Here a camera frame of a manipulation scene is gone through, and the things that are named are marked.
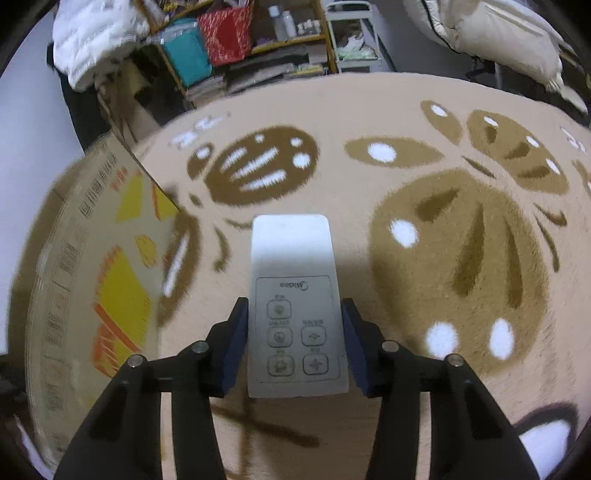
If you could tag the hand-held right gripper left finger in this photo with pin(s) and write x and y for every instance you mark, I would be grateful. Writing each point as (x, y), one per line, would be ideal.
(234, 346)

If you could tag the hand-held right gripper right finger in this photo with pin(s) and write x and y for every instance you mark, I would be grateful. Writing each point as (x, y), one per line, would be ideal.
(358, 350)

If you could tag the white remote control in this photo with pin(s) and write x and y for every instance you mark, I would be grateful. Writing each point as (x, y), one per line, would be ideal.
(295, 258)

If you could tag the brown cardboard box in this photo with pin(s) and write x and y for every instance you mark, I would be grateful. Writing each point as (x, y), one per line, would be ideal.
(87, 258)

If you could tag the beige patterned carpet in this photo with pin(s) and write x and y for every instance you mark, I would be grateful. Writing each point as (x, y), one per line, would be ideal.
(415, 221)

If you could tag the yellow wooden bookshelf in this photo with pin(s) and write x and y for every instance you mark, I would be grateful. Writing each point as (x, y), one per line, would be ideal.
(272, 60)

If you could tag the teal storage bag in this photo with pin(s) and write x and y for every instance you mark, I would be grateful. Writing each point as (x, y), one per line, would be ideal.
(187, 53)

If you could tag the white trolley cart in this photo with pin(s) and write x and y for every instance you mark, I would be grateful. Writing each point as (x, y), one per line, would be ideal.
(355, 41)

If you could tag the red patterned bag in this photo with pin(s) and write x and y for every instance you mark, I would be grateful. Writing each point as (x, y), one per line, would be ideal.
(227, 34)

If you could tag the white plastic bottle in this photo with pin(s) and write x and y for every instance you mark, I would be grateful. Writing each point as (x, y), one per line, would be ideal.
(289, 24)
(274, 23)

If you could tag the white down jacket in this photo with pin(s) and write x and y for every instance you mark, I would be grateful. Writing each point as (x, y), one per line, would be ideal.
(92, 37)

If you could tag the cream padded jacket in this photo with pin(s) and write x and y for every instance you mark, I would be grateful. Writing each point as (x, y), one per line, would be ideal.
(498, 37)

